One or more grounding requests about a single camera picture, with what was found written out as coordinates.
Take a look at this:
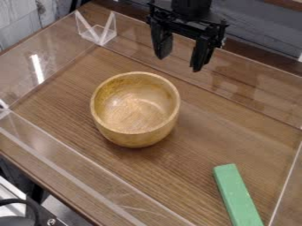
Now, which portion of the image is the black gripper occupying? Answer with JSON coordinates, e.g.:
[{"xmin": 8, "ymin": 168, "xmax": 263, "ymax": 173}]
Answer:
[{"xmin": 147, "ymin": 0, "xmax": 228, "ymax": 72}]

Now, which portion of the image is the green rectangular block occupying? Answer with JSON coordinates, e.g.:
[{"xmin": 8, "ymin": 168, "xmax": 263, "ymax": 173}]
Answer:
[{"xmin": 214, "ymin": 164, "xmax": 264, "ymax": 226}]

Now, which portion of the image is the brown wooden bowl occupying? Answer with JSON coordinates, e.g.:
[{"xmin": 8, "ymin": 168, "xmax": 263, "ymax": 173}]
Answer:
[{"xmin": 89, "ymin": 72, "xmax": 180, "ymax": 148}]

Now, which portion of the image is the clear acrylic corner bracket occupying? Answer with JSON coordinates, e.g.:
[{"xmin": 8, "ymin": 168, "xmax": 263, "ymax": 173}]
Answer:
[{"xmin": 75, "ymin": 11, "xmax": 116, "ymax": 46}]

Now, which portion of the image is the black cable bottom left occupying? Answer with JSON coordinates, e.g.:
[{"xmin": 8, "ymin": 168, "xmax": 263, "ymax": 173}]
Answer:
[{"xmin": 0, "ymin": 198, "xmax": 41, "ymax": 226}]

